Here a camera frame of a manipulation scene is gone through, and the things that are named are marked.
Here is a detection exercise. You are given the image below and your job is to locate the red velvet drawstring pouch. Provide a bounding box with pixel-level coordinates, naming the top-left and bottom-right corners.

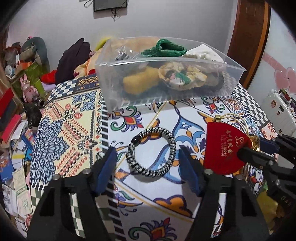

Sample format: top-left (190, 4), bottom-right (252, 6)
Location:
top-left (203, 121), bottom-right (252, 175)

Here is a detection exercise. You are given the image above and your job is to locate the white drawstring pouch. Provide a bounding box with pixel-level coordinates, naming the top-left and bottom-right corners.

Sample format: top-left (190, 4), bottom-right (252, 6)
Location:
top-left (184, 44), bottom-right (226, 71)

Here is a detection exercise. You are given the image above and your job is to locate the green knitted glove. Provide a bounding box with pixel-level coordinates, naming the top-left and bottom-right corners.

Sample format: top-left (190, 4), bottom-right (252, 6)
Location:
top-left (141, 39), bottom-right (187, 57)

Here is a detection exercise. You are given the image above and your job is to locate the yellow soft item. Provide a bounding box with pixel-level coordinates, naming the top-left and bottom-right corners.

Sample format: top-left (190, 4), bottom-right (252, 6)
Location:
top-left (123, 66), bottom-right (159, 95)

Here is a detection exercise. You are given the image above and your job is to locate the patterned colourful tablecloth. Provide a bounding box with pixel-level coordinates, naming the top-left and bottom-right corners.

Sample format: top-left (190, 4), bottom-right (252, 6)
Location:
top-left (30, 75), bottom-right (277, 240)

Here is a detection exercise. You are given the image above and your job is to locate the red gift box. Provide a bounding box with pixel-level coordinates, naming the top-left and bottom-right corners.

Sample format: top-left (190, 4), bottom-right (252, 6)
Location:
top-left (1, 88), bottom-right (16, 123)

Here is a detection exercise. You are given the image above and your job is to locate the floral fabric scrunchie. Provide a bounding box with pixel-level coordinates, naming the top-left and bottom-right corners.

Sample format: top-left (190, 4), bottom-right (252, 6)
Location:
top-left (159, 62), bottom-right (208, 91)

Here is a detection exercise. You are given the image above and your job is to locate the pink bunny plush toy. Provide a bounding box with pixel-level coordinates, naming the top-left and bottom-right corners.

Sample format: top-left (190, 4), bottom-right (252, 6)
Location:
top-left (20, 74), bottom-right (39, 103)

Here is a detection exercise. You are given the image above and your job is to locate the dark purple garment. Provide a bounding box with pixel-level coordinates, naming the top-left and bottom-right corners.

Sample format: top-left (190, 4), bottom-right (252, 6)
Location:
top-left (55, 38), bottom-right (91, 85)

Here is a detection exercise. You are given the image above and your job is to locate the clear plastic storage bin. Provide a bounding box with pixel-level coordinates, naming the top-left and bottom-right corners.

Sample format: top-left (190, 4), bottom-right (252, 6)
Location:
top-left (95, 37), bottom-right (245, 111)

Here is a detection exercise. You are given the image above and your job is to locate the grey green plush toy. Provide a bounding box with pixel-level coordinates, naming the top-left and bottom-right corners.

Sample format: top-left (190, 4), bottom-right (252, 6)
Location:
top-left (20, 37), bottom-right (50, 73)

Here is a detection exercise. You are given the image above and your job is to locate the peach fleece blanket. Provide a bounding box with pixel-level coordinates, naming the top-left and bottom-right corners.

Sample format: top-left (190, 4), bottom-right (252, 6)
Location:
top-left (74, 37), bottom-right (159, 79)

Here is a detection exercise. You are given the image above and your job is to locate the yellow hat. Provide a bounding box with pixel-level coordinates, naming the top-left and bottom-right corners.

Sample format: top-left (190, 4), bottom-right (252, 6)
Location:
top-left (94, 37), bottom-right (111, 52)

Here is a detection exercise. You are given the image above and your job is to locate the black white braided bracelet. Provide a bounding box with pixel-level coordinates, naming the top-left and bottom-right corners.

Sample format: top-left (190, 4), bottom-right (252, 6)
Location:
top-left (125, 126), bottom-right (177, 178)

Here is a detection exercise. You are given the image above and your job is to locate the brown wooden door frame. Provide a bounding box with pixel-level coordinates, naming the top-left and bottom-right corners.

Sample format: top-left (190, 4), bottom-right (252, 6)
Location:
top-left (227, 1), bottom-right (271, 89)

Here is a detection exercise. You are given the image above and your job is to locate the wall mounted black monitor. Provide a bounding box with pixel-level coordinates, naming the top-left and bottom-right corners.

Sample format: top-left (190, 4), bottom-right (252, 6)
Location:
top-left (93, 0), bottom-right (128, 11)

